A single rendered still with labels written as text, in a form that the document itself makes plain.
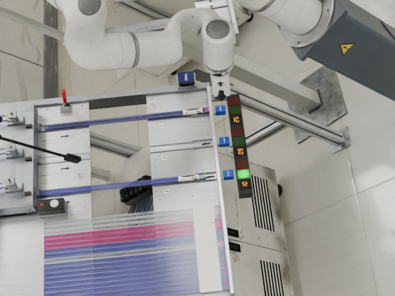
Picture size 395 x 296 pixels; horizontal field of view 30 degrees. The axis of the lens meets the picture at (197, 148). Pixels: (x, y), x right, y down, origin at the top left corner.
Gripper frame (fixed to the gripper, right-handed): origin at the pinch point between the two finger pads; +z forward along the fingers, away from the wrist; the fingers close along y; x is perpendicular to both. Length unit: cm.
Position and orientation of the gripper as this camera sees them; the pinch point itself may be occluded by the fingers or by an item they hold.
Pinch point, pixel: (220, 93)
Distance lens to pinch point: 217.9
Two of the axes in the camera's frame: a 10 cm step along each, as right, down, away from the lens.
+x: -9.9, 1.0, 0.0
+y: -0.9, -8.8, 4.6
